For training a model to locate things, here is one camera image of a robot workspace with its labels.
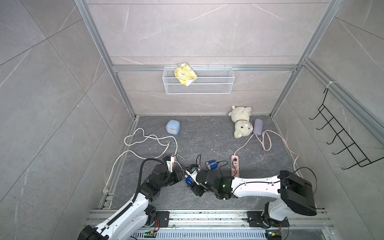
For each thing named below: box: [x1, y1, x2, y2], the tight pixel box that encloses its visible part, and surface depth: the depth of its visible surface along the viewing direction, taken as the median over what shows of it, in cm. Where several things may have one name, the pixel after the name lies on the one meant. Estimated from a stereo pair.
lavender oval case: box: [253, 118, 264, 136], surface depth 112 cm
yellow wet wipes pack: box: [174, 62, 198, 87], surface depth 88 cm
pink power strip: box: [231, 155, 240, 177], surface depth 90 cm
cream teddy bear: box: [228, 105, 253, 139], surface depth 109 cm
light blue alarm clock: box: [165, 119, 181, 136], surface depth 106 cm
